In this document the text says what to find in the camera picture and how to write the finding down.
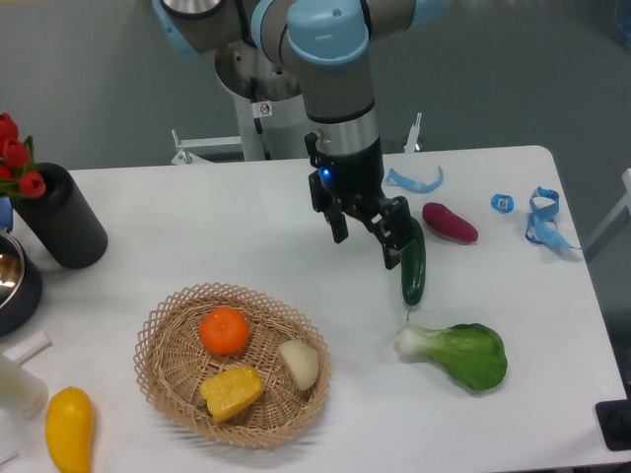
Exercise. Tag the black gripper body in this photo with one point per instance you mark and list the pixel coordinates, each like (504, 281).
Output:
(351, 182)

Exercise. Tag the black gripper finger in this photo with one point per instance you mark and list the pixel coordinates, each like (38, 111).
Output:
(391, 224)
(337, 222)

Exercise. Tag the yellow bell pepper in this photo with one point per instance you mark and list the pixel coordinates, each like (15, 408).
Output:
(228, 393)

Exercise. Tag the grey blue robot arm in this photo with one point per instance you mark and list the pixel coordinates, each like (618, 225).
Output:
(322, 47)

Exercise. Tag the woven wicker basket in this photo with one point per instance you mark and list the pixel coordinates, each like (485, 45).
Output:
(171, 363)

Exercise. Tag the green cucumber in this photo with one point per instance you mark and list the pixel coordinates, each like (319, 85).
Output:
(413, 267)

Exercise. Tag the blue curved tape strip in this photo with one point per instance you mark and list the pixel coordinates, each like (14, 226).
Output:
(394, 178)

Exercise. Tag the purple sweet potato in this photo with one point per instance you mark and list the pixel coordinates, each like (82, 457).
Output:
(448, 224)

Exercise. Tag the small blue tape roll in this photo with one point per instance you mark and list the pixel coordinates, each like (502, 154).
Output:
(502, 203)

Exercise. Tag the white onion piece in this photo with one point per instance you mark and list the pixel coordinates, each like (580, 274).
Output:
(301, 361)

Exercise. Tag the blue tangled tape strip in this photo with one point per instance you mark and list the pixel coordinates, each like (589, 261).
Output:
(541, 228)

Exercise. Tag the green bok choy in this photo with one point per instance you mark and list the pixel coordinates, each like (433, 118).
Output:
(471, 354)

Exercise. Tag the orange tangerine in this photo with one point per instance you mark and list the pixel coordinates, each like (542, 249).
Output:
(223, 331)

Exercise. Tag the black cylindrical vase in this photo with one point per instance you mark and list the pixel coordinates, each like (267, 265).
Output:
(63, 220)

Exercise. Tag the black device at corner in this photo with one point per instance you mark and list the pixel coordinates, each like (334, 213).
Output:
(614, 422)

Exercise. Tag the white rectangular block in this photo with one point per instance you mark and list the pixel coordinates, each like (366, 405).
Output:
(28, 347)

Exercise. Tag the red tulip flowers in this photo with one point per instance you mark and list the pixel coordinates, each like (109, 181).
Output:
(19, 175)

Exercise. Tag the black metal bowl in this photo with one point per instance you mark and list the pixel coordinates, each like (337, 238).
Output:
(21, 285)

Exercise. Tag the yellow mango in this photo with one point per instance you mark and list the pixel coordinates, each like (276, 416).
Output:
(69, 428)

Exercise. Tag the white plastic bottle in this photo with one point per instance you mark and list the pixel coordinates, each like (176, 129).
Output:
(22, 393)

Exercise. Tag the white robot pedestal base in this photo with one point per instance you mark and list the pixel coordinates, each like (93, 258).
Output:
(268, 101)

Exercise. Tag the white metal frame bracket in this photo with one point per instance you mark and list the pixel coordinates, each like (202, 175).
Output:
(200, 151)

